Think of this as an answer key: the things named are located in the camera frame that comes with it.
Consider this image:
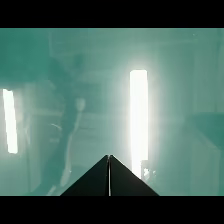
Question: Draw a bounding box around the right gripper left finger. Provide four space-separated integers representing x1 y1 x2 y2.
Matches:
60 154 110 197

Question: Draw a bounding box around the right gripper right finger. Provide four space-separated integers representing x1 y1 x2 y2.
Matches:
108 154 160 197

